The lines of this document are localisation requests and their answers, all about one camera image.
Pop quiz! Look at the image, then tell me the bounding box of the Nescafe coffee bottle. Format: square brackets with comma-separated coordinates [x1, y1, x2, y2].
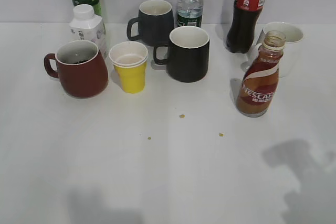
[236, 30, 286, 118]

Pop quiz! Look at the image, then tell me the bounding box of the dark red ceramic mug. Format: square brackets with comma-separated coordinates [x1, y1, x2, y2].
[44, 40, 109, 98]

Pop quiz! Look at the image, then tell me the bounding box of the cola bottle red label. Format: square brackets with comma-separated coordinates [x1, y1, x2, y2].
[226, 0, 265, 54]

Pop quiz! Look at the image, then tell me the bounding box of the black mug white interior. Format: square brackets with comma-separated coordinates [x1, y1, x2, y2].
[153, 26, 210, 83]

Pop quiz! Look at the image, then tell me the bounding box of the white yogurt carton bottle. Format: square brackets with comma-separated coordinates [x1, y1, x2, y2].
[69, 4, 107, 59]

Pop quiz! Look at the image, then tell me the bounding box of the yellow paper cup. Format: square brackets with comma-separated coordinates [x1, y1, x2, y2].
[109, 41, 148, 94]

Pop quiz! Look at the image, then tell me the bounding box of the white ceramic mug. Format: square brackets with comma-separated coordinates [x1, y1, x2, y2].
[241, 22, 304, 78]

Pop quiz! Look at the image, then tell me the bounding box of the dark grey ceramic mug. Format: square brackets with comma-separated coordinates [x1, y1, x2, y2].
[127, 0, 174, 47]

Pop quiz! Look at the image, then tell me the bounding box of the clear water bottle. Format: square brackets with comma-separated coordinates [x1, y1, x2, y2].
[176, 0, 204, 27]

